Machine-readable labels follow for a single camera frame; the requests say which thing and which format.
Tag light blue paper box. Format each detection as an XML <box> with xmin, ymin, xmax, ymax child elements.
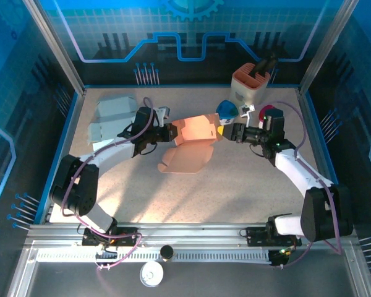
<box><xmin>87</xmin><ymin>94</ymin><xmax>143</xmax><ymax>152</ymax></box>

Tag white round lid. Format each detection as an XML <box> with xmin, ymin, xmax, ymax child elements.
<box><xmin>139</xmin><ymin>261</ymin><xmax>164</xmax><ymax>288</ymax></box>

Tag white cup with blue lid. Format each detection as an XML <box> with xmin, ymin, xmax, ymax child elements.
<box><xmin>215</xmin><ymin>100</ymin><xmax>239</xmax><ymax>127</ymax></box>

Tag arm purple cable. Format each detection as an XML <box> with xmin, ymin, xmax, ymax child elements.
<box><xmin>252</xmin><ymin>101</ymin><xmax>344</xmax><ymax>270</ymax></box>
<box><xmin>60</xmin><ymin>97</ymin><xmax>161</xmax><ymax>272</ymax></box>

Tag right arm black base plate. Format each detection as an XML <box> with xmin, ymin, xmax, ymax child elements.
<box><xmin>245</xmin><ymin>226</ymin><xmax>303</xmax><ymax>248</ymax></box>

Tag black cylinder with gold ring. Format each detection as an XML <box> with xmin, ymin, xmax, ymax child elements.
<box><xmin>160</xmin><ymin>244</ymin><xmax>175</xmax><ymax>263</ymax></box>

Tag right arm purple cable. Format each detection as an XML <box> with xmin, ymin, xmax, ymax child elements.
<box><xmin>252</xmin><ymin>101</ymin><xmax>344</xmax><ymax>270</ymax></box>

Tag white slotted cable duct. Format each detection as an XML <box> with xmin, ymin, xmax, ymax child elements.
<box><xmin>35</xmin><ymin>249</ymin><xmax>272</xmax><ymax>264</ymax></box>

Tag aluminium frame post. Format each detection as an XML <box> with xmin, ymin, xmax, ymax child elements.
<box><xmin>22</xmin><ymin>0</ymin><xmax>87</xmax><ymax>96</ymax></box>
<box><xmin>297</xmin><ymin>0</ymin><xmax>360</xmax><ymax>96</ymax></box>

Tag black knife handle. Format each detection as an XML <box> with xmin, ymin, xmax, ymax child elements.
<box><xmin>263</xmin><ymin>51</ymin><xmax>279</xmax><ymax>72</ymax></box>
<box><xmin>250</xmin><ymin>59</ymin><xmax>270</xmax><ymax>77</ymax></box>

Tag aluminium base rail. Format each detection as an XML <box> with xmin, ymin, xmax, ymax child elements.
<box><xmin>23</xmin><ymin>222</ymin><xmax>361</xmax><ymax>250</ymax></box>

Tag white cup with pink lid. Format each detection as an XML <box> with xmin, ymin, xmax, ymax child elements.
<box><xmin>258</xmin><ymin>104</ymin><xmax>276</xmax><ymax>128</ymax></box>

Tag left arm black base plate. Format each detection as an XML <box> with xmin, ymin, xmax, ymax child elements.
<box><xmin>81</xmin><ymin>226</ymin><xmax>140</xmax><ymax>248</ymax></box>

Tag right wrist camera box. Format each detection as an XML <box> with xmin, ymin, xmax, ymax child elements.
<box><xmin>239</xmin><ymin>104</ymin><xmax>256</xmax><ymax>127</ymax></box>

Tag small circuit board with LEDs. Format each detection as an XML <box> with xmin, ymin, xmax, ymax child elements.
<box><xmin>270</xmin><ymin>246</ymin><xmax>294</xmax><ymax>267</ymax></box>

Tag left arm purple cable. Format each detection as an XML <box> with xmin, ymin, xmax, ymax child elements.
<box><xmin>60</xmin><ymin>97</ymin><xmax>161</xmax><ymax>272</ymax></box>

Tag beige knife block orange top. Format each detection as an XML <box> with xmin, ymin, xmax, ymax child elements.
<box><xmin>229</xmin><ymin>62</ymin><xmax>271</xmax><ymax>117</ymax></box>

